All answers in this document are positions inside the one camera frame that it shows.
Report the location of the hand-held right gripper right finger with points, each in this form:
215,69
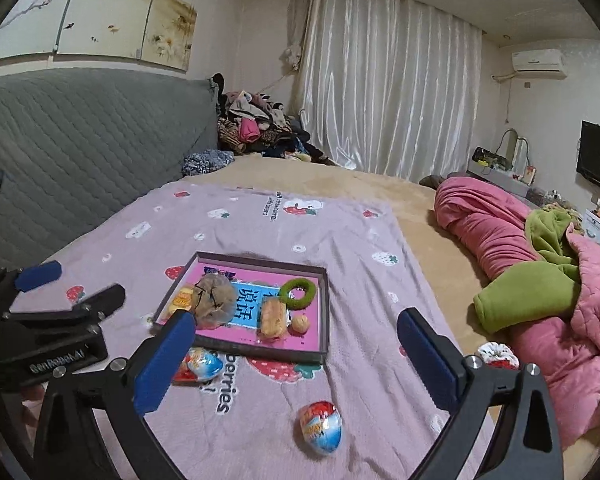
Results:
425,360

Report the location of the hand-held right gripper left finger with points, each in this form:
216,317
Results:
162,360

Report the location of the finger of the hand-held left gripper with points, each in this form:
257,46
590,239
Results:
37,275
105,297

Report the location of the yellow cracker packet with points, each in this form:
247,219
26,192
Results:
182,301

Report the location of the beige plush hair clip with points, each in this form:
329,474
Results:
212,300

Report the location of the shallow grey cardboard box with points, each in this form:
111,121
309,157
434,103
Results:
280,355

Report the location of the clear biscuit packet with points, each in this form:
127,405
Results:
274,317

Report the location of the walnut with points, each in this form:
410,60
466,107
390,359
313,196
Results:
300,323

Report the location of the small toy egg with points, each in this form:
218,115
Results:
205,365

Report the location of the red white snack packet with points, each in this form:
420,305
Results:
497,355

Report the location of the blue snack packet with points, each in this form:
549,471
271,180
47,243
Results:
227,275

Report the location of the green fleece blanket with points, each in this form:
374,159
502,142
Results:
520,295

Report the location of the purple strawberry print blanket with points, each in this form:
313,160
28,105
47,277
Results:
355,260

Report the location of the large toy egg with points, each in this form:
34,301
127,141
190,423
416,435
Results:
320,427

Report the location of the grey quilted headboard cover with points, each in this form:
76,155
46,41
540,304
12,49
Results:
80,135

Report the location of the pink quilt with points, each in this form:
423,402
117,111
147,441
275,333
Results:
480,220

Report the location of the blue knit cloth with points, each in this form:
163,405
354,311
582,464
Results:
207,161

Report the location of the beige bed sheet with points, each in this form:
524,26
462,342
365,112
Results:
380,185

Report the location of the grey dresser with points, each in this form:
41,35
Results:
510,182

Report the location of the black bag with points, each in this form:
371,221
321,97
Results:
487,157

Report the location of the metal framed mirror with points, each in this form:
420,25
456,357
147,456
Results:
510,145

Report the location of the pile of clothes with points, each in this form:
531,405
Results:
260,125

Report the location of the white satin curtain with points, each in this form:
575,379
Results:
390,85

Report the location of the white curtain tassel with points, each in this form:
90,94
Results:
291,57

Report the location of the white air conditioner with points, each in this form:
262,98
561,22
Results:
537,62

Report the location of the floral wall painting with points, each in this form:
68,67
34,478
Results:
105,10

